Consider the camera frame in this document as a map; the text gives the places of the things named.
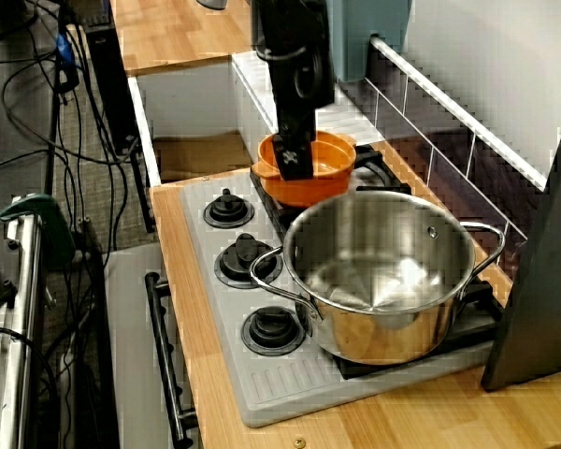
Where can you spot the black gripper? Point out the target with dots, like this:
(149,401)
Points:
(299,84)

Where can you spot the orange plastic toy pot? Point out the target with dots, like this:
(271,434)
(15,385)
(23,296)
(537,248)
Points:
(327,187)

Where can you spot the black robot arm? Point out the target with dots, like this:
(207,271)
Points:
(290,23)

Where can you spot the black stove knob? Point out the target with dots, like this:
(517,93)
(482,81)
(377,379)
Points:
(243,255)
(271,327)
(228,208)

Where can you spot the black burner grate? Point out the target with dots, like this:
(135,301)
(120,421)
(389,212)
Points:
(378,161)
(477,318)

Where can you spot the brown cardboard sheet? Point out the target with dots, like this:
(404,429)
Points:
(201,156)

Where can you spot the white toy sink basin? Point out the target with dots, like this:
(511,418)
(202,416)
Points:
(187,103)

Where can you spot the dark tile backsplash panel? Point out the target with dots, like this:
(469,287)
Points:
(449,154)

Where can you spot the stainless steel cooking pot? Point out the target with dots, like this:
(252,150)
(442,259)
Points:
(378,327)

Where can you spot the black tower box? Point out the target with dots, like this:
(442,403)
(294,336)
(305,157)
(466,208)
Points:
(112,93)

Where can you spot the wooden kitchen countertop board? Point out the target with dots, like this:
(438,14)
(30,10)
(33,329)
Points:
(196,327)

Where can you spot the grey toy stove plate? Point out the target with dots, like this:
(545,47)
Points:
(280,379)

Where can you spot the white toy oven cabinet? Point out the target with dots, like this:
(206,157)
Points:
(131,327)

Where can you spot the black vertical pole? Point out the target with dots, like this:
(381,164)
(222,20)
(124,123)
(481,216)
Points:
(52,140)

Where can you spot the black board panel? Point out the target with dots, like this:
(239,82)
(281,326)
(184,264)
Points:
(542,280)

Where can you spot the aluminium frame rail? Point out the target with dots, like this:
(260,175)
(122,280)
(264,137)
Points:
(23,327)

